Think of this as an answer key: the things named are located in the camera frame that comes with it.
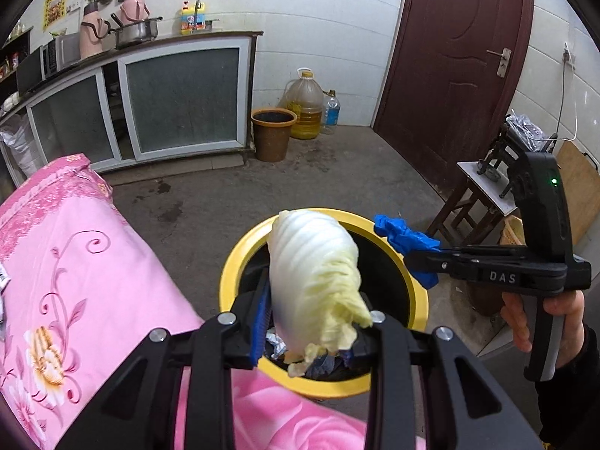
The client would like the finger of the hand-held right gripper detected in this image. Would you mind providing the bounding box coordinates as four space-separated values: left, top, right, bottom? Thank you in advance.
404 261 474 283
404 246 474 263

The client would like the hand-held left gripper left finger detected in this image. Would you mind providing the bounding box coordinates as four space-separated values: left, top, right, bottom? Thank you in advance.
56 286 273 450

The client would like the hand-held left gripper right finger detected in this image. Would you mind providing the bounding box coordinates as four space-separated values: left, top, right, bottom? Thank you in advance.
349 309 545 450

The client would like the yellow rimmed black trash bin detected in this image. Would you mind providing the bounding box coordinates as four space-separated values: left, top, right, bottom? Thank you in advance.
219 207 429 400

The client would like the napa cabbage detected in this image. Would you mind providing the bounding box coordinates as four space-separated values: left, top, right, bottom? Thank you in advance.
268 209 374 378

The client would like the person's right forearm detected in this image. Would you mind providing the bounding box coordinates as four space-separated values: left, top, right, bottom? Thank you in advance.
534 323 600 450

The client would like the person's right hand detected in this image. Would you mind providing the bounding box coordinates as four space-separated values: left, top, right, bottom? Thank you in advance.
501 288 587 369

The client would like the crumpled silver wrapper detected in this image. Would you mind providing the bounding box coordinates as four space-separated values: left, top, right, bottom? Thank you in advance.
265 329 290 363

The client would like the wooden board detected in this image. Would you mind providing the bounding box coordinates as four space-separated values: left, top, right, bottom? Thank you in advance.
555 141 600 245

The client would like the grey plastic bag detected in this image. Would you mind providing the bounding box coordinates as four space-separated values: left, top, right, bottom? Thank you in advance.
307 352 359 380

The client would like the wooden stool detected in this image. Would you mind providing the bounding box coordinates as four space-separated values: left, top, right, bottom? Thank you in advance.
426 160 519 249

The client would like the black metal machine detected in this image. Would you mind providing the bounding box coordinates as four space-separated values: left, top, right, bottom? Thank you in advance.
473 124 558 200

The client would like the clear plastic bag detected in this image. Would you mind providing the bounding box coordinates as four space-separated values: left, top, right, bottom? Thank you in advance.
506 112 547 139

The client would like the dark red wooden door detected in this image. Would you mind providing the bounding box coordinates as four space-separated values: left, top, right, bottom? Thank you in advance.
372 0 535 193

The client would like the pink floral blanket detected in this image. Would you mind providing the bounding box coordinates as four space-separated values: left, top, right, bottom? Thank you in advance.
0 152 423 450

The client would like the clear water bottle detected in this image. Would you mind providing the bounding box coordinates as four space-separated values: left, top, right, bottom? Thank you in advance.
321 89 340 128

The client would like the brown plastic bucket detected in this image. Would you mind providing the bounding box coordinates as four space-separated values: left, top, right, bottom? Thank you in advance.
250 108 298 162

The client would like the large cooking oil jug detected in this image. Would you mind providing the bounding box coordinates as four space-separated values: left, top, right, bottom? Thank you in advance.
285 69 325 140

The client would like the kitchen cabinet with glass doors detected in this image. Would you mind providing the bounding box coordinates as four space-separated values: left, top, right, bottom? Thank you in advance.
0 30 264 188

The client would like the white sack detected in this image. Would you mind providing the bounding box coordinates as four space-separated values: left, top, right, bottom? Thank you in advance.
0 112 45 183

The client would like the yellow detergent bottle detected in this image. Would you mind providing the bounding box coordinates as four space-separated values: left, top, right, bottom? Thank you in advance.
180 0 207 35

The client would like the metal cooking pot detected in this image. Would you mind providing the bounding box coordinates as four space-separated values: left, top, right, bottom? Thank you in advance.
109 16 163 49

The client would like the silver microwave oven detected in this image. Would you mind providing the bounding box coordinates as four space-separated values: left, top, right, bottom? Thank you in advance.
40 33 83 80

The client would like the pink thermos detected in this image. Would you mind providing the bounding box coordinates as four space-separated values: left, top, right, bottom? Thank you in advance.
118 0 152 22
79 2 111 59

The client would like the black spice rack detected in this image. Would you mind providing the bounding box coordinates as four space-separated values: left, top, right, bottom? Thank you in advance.
0 25 35 99

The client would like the white cable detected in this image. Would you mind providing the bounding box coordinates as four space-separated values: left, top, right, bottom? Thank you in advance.
539 63 579 144

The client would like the metal door handle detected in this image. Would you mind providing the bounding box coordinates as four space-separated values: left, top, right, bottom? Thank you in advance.
486 48 512 79

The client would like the yellow wall poster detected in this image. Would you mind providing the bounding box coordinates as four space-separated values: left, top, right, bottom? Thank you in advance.
43 0 69 31

